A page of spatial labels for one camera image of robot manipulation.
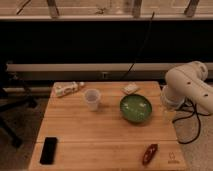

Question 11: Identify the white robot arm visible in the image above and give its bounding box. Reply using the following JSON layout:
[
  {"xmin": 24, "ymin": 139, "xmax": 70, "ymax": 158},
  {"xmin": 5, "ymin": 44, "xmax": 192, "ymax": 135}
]
[{"xmin": 161, "ymin": 61, "xmax": 213, "ymax": 114}]

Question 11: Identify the green ceramic bowl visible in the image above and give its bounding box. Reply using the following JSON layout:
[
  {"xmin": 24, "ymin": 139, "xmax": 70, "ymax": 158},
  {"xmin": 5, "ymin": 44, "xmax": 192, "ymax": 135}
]
[{"xmin": 120, "ymin": 94, "xmax": 152, "ymax": 123}]

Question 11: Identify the translucent plastic cup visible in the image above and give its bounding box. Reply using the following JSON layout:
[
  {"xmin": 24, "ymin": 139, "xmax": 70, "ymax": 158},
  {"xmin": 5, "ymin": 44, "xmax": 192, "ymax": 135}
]
[{"xmin": 84, "ymin": 89, "xmax": 101, "ymax": 111}]

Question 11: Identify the wooden table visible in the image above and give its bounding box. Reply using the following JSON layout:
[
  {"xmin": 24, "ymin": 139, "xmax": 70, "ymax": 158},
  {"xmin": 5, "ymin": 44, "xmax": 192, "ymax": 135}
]
[{"xmin": 29, "ymin": 82, "xmax": 186, "ymax": 171}]

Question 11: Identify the dark red chili pepper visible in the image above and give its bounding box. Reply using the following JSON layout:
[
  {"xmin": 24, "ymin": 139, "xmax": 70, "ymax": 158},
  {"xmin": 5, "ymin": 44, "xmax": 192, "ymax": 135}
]
[{"xmin": 142, "ymin": 144, "xmax": 158, "ymax": 165}]

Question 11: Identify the black smartphone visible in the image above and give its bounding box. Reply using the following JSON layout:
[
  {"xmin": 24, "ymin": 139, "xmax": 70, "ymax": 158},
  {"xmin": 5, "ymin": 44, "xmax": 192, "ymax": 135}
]
[{"xmin": 40, "ymin": 137, "xmax": 58, "ymax": 165}]

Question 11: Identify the black office chair base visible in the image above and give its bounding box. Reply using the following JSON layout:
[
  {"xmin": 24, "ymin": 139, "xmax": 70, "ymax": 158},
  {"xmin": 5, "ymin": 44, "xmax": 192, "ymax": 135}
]
[{"xmin": 0, "ymin": 63, "xmax": 38, "ymax": 149}]

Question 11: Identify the black hanging cable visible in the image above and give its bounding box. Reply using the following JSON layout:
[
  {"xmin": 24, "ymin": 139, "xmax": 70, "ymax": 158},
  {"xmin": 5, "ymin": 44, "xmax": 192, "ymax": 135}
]
[{"xmin": 120, "ymin": 11, "xmax": 156, "ymax": 81}]

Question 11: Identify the black floor cable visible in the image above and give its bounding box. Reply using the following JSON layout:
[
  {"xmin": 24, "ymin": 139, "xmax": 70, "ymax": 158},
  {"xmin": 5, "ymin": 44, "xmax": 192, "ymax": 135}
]
[{"xmin": 172, "ymin": 99, "xmax": 213, "ymax": 146}]

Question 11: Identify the white baseboard heater rail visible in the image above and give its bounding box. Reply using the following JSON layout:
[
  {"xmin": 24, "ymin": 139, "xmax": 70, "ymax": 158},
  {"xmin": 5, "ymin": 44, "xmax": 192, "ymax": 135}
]
[{"xmin": 7, "ymin": 63, "xmax": 183, "ymax": 72}]

